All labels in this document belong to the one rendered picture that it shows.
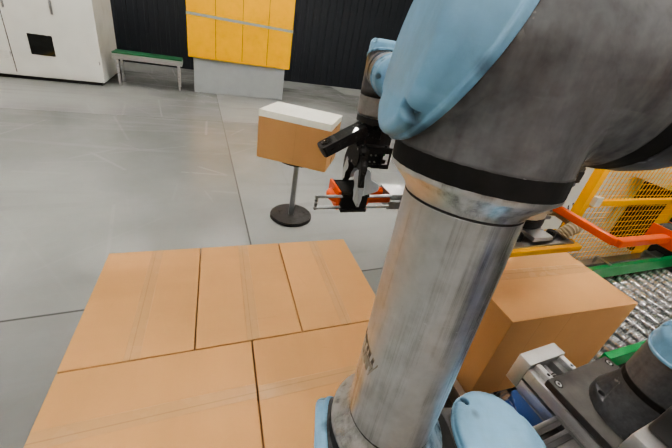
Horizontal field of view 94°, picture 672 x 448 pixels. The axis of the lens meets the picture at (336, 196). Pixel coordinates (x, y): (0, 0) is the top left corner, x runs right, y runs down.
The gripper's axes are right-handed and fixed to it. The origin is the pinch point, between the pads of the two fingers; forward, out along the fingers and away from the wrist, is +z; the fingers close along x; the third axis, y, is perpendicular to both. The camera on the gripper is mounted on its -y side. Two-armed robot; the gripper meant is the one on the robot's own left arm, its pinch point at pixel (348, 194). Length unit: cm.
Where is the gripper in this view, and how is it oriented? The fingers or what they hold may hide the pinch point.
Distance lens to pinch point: 78.2
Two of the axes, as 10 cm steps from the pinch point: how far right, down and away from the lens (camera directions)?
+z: -1.6, 8.7, 4.6
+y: 9.4, 0.0, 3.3
